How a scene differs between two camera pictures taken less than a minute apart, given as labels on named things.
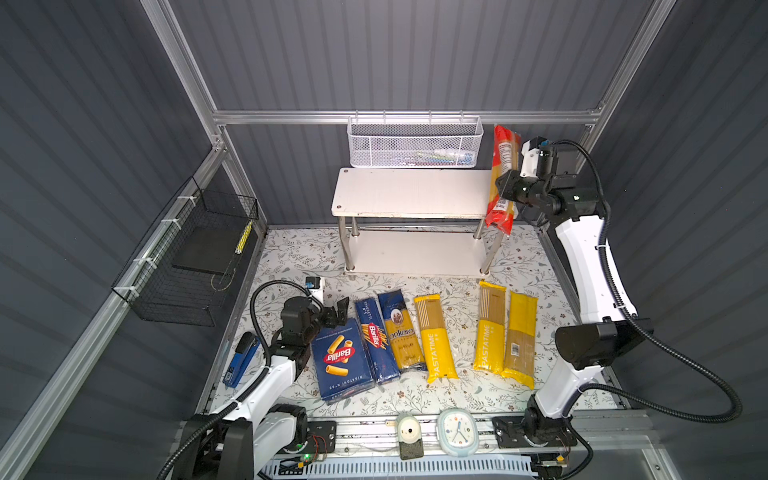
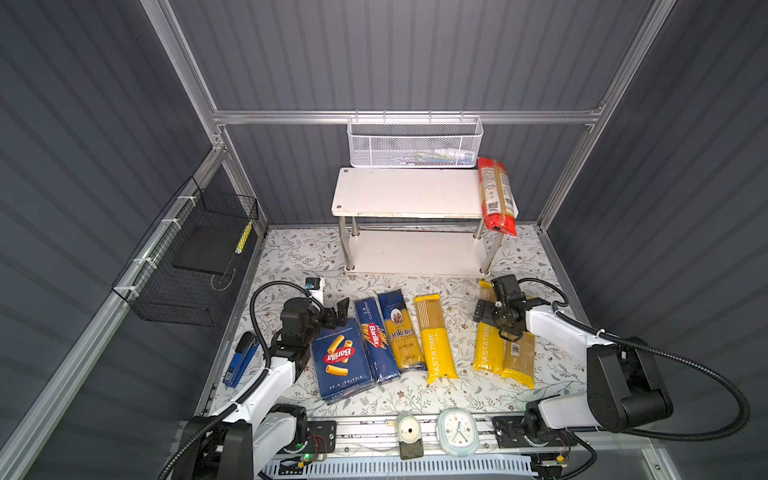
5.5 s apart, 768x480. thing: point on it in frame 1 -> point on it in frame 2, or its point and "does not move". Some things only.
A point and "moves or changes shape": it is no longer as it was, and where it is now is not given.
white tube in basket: x=452 y=156 does not move
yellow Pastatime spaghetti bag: x=490 y=344 does not move
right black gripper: x=509 y=179 -> x=486 y=316
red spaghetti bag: x=506 y=156 moves or changes shape
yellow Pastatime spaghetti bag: x=438 y=354 does not move
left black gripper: x=329 y=320 does not move
